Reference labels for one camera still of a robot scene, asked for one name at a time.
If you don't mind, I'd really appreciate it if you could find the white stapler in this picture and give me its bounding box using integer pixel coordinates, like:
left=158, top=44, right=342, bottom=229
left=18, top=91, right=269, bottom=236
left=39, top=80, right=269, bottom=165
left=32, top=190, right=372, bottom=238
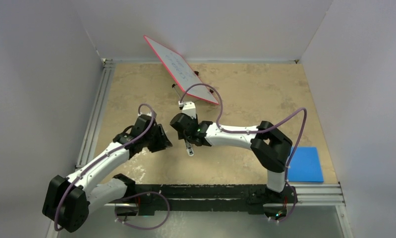
left=184, top=139, right=194, bottom=157

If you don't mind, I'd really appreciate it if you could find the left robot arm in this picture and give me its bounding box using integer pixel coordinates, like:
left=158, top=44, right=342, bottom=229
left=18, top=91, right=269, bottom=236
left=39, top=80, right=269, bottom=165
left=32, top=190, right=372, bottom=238
left=42, top=111, right=172, bottom=233

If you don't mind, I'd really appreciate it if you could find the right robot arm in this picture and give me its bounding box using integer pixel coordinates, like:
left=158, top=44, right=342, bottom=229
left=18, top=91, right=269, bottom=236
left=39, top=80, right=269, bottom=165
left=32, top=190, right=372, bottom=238
left=170, top=113, right=292, bottom=202

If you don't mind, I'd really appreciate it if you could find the red framed whiteboard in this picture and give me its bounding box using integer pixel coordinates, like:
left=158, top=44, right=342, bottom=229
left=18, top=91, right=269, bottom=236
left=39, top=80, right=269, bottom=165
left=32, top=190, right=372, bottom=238
left=143, top=35, right=218, bottom=105

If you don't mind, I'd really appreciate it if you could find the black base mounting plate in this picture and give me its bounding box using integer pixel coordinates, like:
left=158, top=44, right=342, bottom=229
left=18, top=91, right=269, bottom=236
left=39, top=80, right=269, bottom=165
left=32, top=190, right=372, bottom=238
left=114, top=174, right=298, bottom=220

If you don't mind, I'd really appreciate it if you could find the blue foam pad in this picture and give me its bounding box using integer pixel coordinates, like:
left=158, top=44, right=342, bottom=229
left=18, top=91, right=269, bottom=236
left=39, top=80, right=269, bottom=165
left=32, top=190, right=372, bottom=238
left=287, top=147, right=324, bottom=183

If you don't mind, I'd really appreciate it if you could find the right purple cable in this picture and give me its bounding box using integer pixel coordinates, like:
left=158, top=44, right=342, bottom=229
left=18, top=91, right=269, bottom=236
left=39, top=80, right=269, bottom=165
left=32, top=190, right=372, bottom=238
left=178, top=83, right=308, bottom=224

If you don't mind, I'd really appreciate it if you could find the aluminium rail frame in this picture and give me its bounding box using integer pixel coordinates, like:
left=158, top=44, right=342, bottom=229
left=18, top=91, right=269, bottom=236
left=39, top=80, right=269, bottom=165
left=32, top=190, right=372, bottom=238
left=48, top=60, right=353, bottom=238

